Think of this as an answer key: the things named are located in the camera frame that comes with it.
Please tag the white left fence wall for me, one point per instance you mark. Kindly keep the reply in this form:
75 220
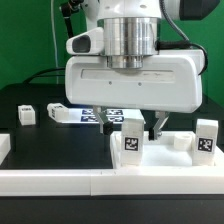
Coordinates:
5 146

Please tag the white square table top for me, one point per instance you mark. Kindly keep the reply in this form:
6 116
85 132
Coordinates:
173 149

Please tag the white front fence wall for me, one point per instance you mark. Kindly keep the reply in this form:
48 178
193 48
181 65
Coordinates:
152 181

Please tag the sheet of fiducial markers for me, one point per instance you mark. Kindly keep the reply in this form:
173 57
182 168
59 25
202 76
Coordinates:
85 115

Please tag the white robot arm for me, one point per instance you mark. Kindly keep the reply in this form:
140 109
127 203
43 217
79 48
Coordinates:
134 56

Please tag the white right fence wall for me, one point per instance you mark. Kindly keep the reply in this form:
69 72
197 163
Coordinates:
219 157

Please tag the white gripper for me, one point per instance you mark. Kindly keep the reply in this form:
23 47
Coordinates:
168 81

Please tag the white fence wall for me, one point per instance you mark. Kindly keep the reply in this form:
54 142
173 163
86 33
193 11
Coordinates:
219 157
5 146
152 181

